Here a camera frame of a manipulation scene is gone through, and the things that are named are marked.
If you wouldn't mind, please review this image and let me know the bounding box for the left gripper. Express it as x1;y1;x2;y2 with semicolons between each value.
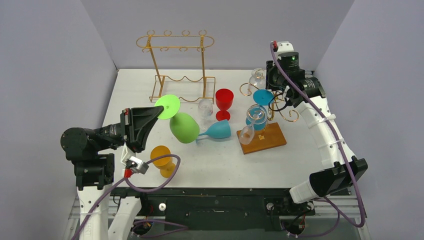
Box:
95;104;164;152

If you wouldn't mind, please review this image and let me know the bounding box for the clear patterned wine glass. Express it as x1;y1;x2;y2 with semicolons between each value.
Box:
249;68;266;89

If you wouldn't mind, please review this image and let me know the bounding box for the small clear front wine glass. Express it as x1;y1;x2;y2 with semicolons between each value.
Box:
238;104;268;145

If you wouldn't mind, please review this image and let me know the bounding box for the blue plastic goblet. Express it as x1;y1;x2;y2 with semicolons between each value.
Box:
253;89;274;131
197;119;232;140

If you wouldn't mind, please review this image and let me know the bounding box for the green plastic goblet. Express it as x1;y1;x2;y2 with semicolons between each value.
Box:
154;94;200;144

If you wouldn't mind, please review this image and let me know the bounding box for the gold hook rack wooden base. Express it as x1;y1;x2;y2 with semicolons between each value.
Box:
237;83;300;155

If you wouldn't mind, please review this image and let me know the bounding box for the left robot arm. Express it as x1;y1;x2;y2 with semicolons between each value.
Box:
60;106;165;240

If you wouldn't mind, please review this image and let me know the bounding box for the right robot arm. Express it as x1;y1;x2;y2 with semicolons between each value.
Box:
266;50;368;214

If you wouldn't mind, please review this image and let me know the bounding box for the orange plastic goblet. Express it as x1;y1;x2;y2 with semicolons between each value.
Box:
150;145;176;179

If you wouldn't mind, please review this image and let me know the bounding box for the red plastic goblet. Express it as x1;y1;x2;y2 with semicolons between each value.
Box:
215;88;234;121

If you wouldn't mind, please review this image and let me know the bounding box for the clear glass near red goblet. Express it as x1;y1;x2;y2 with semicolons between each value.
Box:
198;99;213;130

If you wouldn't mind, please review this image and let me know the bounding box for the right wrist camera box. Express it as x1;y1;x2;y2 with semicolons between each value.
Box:
271;41;295;56

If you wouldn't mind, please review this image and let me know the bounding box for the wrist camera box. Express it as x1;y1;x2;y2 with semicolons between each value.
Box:
120;143;149;178
271;41;295;56

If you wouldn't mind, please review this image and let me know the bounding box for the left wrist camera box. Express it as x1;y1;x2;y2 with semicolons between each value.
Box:
120;143;149;178

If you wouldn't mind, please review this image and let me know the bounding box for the tall gold wire glass rack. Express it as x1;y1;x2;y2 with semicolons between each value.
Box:
136;30;216;103

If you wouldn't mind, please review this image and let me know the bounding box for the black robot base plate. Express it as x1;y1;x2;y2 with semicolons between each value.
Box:
112;187;315;231

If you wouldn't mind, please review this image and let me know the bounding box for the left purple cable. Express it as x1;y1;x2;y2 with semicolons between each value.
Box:
71;154;190;240

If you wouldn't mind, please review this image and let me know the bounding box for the purple cable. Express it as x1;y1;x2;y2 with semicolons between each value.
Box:
268;42;367;239
71;154;190;240

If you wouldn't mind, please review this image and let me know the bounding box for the aluminium table frame rail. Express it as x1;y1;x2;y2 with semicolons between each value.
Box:
304;70;368;218

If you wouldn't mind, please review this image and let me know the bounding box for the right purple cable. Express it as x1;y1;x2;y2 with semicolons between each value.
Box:
268;42;367;239

